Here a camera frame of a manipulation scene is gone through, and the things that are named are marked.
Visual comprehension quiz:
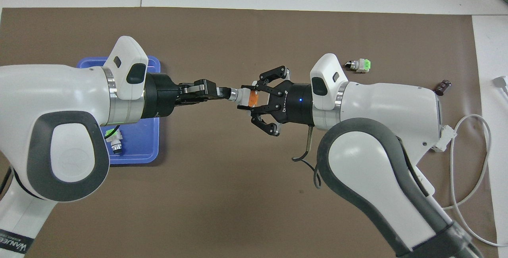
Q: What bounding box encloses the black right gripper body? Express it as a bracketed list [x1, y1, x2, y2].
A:
[270, 83, 315, 125]

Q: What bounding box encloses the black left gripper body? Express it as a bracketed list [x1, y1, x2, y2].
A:
[145, 75, 181, 119]

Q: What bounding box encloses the blue plastic tray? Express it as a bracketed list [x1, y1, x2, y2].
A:
[76, 56, 161, 166]

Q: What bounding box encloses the brown paper table mat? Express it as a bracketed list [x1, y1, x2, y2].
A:
[0, 7, 498, 258]

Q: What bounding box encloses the small dark brown component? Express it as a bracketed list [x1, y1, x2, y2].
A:
[435, 79, 452, 96]

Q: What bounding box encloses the white red circuit breaker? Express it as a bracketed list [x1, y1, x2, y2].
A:
[431, 125, 457, 152]

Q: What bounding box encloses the green-backed round-knob switch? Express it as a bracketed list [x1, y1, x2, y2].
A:
[105, 129, 123, 156]

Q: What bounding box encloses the green-backed lever-knob selector switch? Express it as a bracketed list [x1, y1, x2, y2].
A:
[344, 58, 372, 73]

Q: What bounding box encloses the white cable with plug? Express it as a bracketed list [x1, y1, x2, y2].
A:
[450, 75, 508, 247]

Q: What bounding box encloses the white cable strip to breaker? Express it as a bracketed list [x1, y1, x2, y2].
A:
[441, 114, 493, 211]

